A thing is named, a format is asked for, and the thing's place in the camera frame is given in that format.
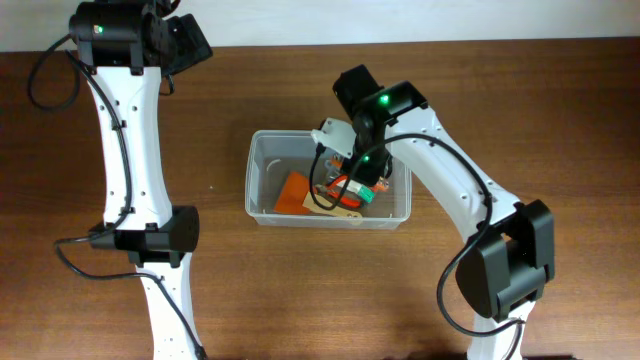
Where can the red handled pliers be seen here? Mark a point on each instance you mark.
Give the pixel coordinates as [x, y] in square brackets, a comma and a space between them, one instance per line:
[333, 188]

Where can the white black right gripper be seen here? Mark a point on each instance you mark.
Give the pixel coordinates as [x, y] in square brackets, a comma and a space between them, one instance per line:
[372, 172]

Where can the orange socket bit rail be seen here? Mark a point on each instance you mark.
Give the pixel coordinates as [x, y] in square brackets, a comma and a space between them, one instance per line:
[382, 185]

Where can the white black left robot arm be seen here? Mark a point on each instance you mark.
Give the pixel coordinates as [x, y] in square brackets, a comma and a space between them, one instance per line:
[126, 49]

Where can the orange scraper wooden handle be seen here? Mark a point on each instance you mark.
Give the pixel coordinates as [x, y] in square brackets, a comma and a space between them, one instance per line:
[295, 199]

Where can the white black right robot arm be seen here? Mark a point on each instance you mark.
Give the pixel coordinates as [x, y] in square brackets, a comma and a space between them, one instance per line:
[489, 288]

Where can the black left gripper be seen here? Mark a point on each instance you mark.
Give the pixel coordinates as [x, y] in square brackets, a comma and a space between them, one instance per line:
[195, 48]

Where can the clear plastic container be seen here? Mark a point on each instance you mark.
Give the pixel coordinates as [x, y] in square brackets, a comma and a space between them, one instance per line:
[275, 153]

